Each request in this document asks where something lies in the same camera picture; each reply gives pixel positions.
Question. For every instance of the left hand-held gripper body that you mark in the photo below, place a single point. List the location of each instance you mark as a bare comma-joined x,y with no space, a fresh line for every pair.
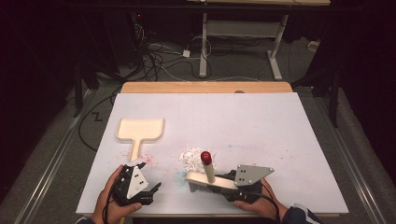
137,183

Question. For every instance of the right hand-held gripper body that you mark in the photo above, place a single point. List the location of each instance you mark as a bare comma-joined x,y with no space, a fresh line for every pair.
250,175

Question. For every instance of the cream brush with red tip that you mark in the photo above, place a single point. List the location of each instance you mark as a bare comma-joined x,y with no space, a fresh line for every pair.
208,177

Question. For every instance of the pile of white paper scraps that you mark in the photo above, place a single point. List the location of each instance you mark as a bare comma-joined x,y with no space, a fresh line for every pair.
191,158

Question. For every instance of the person's right hand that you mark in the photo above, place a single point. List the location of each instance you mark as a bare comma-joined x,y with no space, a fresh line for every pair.
263,207

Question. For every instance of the person's left hand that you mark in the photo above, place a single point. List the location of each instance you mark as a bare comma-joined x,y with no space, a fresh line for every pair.
113,211

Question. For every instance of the cream plastic dustpan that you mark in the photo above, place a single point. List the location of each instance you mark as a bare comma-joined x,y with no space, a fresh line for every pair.
140,129

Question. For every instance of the white board table cover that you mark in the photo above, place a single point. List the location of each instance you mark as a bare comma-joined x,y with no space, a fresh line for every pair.
249,124

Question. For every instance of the wooden table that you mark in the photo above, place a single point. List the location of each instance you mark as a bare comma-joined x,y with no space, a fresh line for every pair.
205,87

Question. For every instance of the black metal stand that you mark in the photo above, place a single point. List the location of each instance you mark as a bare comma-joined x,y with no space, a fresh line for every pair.
333,99
77,93

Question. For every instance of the white power adapter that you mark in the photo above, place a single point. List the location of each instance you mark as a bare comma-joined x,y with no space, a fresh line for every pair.
186,53

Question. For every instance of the small white box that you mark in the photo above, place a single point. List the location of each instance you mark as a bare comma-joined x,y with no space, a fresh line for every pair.
313,45

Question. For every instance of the metal floor rail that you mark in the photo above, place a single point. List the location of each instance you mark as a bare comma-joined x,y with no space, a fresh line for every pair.
53,155
351,161

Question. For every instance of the white metal desk frame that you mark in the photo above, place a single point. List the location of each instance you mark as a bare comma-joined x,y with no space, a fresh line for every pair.
204,46

